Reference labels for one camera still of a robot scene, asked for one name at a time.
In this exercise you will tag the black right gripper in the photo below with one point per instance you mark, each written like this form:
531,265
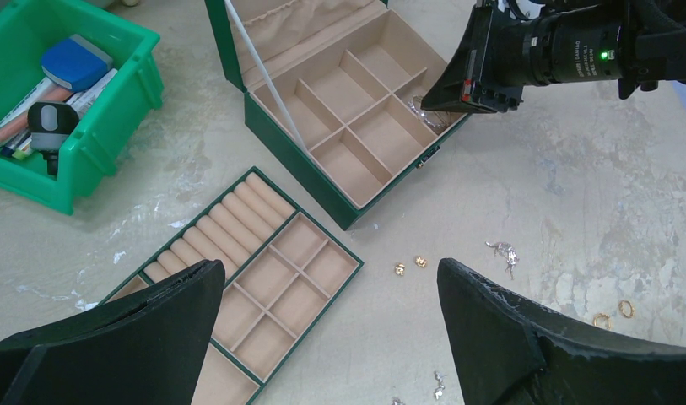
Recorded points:
504,50

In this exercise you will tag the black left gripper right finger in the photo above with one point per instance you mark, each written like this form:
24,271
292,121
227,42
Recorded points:
508,349

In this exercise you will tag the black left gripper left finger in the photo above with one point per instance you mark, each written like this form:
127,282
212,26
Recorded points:
144,348

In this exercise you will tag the green jewelry box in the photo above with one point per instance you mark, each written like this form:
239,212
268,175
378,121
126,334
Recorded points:
333,90

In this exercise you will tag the green jewelry tray insert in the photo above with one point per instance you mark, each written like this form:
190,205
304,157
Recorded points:
283,272

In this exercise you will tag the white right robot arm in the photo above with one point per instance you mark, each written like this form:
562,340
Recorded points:
660,48

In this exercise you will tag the black grey marker cap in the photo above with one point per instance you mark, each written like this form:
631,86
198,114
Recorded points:
50,124

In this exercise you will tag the blue eraser block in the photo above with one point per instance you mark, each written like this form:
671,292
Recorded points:
75,63

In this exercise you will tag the green plastic bin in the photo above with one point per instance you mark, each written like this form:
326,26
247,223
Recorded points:
109,114

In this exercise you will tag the silver chain pendant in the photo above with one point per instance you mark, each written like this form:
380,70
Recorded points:
508,252

